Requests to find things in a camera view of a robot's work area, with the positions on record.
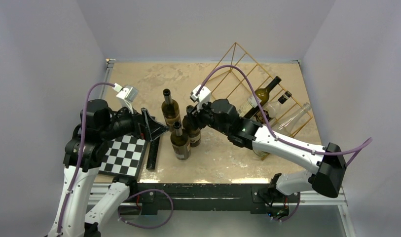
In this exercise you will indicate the black table front rail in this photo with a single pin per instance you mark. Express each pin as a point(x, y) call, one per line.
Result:
point(253, 198)

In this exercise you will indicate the gold wire wine rack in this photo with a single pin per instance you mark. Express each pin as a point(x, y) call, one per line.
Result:
point(237, 73)

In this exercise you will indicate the clear glass bottle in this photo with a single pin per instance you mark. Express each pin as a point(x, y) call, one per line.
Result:
point(285, 126)

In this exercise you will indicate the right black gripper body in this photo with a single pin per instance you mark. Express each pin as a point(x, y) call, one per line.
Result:
point(204, 118)

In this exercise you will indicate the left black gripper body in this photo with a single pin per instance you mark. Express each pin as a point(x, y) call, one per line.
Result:
point(124, 124)

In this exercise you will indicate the clear liquor bottle black cap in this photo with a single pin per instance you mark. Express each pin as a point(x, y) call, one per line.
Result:
point(272, 108)

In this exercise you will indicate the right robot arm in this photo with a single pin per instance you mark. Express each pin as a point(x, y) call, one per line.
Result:
point(323, 171)

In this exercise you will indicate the black white chessboard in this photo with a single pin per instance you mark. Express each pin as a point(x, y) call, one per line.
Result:
point(124, 157)

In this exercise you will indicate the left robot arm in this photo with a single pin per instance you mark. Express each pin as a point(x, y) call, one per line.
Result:
point(83, 158)

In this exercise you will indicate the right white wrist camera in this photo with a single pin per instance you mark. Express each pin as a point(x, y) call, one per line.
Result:
point(201, 95)

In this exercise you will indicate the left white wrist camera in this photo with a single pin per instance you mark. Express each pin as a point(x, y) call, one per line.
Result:
point(126, 95)

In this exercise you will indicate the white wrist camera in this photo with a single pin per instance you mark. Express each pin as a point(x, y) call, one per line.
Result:
point(126, 95)
point(201, 95)

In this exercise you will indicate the dark wine bottle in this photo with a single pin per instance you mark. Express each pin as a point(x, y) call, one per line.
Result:
point(250, 107)
point(170, 110)
point(180, 142)
point(191, 128)

